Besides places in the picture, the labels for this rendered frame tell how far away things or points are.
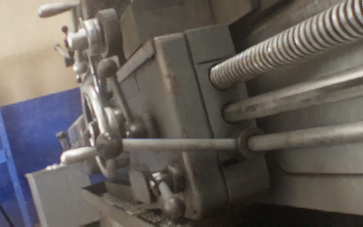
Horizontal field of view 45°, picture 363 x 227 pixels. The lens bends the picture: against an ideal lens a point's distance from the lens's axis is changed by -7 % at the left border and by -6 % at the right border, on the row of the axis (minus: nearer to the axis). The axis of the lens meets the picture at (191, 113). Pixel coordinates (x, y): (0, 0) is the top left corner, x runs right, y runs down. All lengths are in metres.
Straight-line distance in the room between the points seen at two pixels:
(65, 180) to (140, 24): 3.12
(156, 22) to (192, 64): 0.10
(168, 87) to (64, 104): 4.53
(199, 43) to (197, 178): 0.21
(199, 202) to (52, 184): 3.14
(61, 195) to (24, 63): 1.95
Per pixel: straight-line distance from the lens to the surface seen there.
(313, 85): 0.52
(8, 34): 5.37
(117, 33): 0.87
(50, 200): 3.81
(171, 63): 0.71
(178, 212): 0.62
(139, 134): 0.79
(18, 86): 5.23
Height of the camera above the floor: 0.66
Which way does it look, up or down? 1 degrees up
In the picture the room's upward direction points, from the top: 15 degrees counter-clockwise
